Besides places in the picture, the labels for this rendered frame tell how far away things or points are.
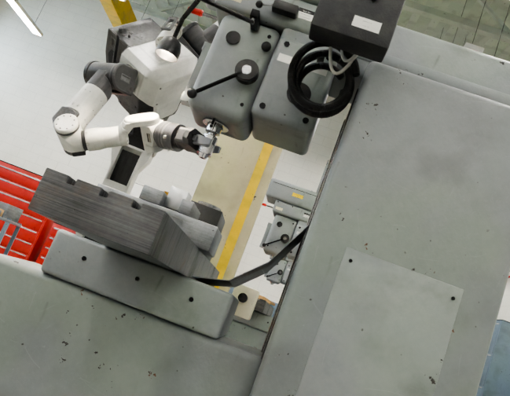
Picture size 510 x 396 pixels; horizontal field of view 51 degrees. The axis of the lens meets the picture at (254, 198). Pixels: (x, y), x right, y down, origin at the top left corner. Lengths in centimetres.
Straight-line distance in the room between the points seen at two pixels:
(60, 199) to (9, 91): 1174
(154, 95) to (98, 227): 112
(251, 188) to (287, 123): 185
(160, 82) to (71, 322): 93
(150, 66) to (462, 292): 127
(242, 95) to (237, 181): 183
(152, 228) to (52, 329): 62
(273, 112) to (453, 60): 55
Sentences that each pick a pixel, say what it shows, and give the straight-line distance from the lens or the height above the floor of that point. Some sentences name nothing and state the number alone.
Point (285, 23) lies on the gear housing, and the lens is 168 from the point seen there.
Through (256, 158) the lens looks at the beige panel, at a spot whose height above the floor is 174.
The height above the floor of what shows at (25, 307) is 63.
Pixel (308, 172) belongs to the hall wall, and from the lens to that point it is 1100.
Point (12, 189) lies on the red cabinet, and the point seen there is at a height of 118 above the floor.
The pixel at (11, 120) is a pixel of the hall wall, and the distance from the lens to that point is 1245.
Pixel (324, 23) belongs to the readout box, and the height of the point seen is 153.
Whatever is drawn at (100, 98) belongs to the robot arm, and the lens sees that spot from 190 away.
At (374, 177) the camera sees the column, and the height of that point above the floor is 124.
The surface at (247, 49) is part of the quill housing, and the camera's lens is 166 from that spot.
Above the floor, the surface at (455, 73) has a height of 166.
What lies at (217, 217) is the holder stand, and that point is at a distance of 191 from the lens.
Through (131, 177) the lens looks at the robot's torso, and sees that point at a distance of 223.
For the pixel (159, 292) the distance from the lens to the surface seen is 142.
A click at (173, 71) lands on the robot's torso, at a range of 205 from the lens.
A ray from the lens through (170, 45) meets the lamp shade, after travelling 170.
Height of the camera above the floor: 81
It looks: 12 degrees up
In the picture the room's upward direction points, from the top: 21 degrees clockwise
